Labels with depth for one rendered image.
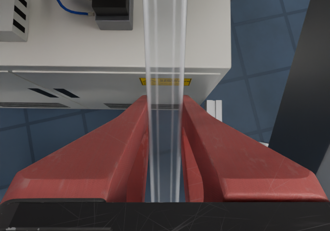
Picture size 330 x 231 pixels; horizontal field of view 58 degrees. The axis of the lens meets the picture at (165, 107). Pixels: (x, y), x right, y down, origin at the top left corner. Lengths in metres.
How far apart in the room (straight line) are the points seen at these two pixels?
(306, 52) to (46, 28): 0.40
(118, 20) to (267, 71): 0.79
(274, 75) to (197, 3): 0.71
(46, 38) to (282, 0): 0.95
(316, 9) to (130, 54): 0.33
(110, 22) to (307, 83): 0.33
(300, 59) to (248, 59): 0.95
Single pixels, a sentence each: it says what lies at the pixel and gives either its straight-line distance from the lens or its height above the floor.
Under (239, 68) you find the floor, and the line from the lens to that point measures 1.12.
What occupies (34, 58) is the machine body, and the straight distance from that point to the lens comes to 0.50.
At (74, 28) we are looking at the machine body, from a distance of 0.49.
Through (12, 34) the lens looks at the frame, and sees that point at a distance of 0.48.
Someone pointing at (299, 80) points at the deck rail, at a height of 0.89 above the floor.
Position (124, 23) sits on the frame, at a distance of 0.45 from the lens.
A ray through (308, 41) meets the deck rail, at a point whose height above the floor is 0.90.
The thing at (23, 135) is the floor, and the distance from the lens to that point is 1.17.
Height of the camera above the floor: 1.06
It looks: 83 degrees down
